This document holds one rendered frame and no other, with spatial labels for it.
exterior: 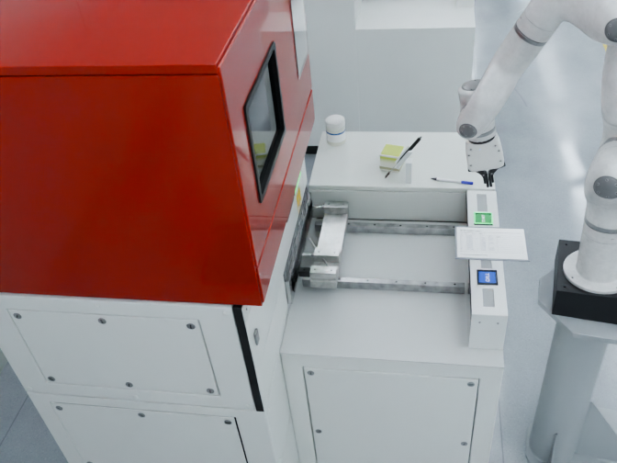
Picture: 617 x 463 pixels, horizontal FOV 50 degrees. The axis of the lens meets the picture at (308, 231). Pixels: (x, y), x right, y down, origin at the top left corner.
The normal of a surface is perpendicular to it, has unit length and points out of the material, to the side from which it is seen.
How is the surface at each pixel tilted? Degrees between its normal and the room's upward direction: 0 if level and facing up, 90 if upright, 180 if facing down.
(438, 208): 90
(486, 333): 90
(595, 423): 90
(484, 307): 0
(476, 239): 0
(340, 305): 0
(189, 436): 90
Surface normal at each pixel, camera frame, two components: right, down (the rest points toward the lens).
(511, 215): -0.09, -0.76
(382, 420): -0.15, 0.65
